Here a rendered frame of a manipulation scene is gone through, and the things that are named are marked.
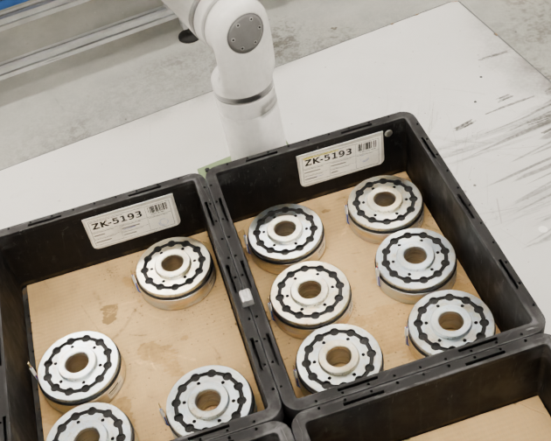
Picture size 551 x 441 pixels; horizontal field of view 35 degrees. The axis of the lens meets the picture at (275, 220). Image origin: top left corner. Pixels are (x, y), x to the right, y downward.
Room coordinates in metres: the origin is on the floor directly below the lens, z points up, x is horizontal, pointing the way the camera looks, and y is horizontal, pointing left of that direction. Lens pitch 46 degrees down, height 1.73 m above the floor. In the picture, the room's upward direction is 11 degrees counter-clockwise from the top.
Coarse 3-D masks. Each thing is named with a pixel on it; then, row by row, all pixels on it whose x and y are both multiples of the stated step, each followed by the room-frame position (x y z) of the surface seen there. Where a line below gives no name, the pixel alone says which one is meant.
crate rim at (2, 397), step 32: (128, 192) 0.86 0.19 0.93; (160, 192) 0.85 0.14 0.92; (32, 224) 0.84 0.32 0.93; (224, 256) 0.71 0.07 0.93; (0, 320) 0.68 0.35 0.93; (0, 352) 0.65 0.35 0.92; (256, 352) 0.58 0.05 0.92; (0, 384) 0.59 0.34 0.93; (0, 416) 0.55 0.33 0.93; (256, 416) 0.49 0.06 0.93
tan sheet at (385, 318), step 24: (336, 192) 0.88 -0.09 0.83; (336, 216) 0.84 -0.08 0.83; (240, 240) 0.83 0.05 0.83; (336, 240) 0.79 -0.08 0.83; (360, 240) 0.79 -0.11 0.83; (336, 264) 0.75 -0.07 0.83; (360, 264) 0.74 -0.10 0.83; (264, 288) 0.74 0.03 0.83; (360, 288) 0.70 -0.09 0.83; (456, 288) 0.68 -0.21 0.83; (360, 312) 0.67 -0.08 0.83; (384, 312) 0.66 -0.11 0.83; (408, 312) 0.65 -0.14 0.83; (288, 336) 0.65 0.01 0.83; (384, 336) 0.62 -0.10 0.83; (288, 360) 0.62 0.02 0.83; (384, 360) 0.59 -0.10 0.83; (408, 360) 0.58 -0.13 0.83
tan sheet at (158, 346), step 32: (128, 256) 0.84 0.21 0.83; (32, 288) 0.81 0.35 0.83; (64, 288) 0.80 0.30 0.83; (96, 288) 0.79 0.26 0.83; (128, 288) 0.78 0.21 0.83; (224, 288) 0.75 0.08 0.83; (32, 320) 0.76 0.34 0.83; (64, 320) 0.75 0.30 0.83; (96, 320) 0.74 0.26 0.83; (128, 320) 0.73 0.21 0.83; (160, 320) 0.72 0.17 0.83; (192, 320) 0.71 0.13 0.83; (224, 320) 0.70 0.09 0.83; (128, 352) 0.67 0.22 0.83; (160, 352) 0.67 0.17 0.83; (192, 352) 0.66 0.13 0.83; (224, 352) 0.65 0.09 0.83; (128, 384) 0.63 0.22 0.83; (160, 384) 0.62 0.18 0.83; (256, 384) 0.59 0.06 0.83; (128, 416) 0.58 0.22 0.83; (160, 416) 0.57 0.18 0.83
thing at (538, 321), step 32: (352, 128) 0.90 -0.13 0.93; (416, 128) 0.88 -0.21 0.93; (256, 160) 0.87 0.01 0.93; (224, 224) 0.77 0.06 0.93; (480, 224) 0.69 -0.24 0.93; (512, 288) 0.59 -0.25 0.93; (256, 320) 0.61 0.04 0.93; (544, 320) 0.54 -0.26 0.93; (448, 352) 0.52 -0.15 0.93; (480, 352) 0.51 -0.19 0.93; (288, 384) 0.52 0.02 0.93; (352, 384) 0.50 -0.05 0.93; (288, 416) 0.49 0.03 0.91
